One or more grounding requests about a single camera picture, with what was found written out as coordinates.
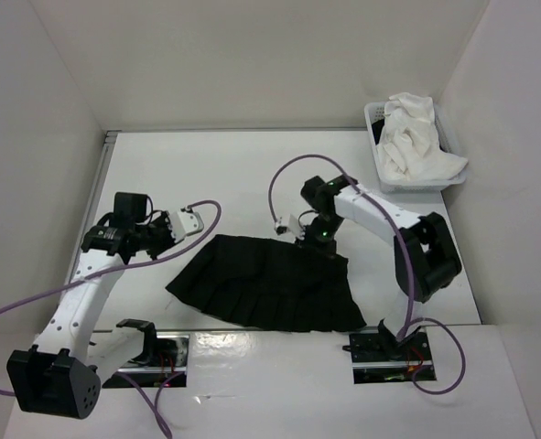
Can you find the white skirt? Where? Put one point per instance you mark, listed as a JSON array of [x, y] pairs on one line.
[[409, 147]]

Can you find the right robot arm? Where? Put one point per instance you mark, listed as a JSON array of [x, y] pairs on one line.
[[426, 256]]

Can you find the aluminium table edge rail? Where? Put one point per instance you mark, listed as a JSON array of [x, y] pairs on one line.
[[86, 183]]

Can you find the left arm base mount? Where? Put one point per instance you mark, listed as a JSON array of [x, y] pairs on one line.
[[168, 364]]

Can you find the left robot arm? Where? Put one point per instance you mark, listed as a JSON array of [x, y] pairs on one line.
[[57, 376]]

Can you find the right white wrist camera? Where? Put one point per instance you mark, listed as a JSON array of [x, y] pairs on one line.
[[290, 224]]

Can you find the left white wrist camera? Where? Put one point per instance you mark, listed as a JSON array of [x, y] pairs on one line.
[[184, 223]]

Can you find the black pleated skirt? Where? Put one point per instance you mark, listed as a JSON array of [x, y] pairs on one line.
[[270, 285]]

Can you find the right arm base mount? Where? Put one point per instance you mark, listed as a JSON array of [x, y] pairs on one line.
[[371, 363]]

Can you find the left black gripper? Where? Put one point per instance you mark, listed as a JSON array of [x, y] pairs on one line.
[[163, 220]]

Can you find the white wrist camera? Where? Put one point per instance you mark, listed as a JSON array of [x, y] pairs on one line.
[[290, 224], [184, 223]]

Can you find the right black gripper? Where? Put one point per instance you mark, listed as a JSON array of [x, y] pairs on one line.
[[308, 243]]

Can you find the white plastic basket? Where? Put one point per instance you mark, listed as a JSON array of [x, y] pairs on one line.
[[448, 141]]

